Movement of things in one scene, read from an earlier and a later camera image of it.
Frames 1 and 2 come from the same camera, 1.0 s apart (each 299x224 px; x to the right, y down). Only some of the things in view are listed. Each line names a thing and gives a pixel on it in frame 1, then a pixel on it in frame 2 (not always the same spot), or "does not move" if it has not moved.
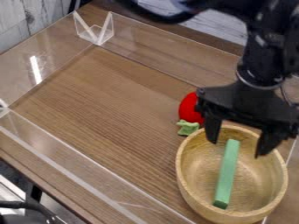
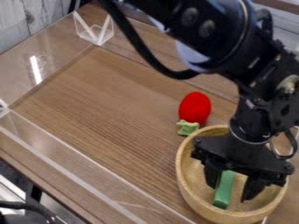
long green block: (227, 174) does not move
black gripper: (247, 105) -> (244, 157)
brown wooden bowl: (260, 178) does not move
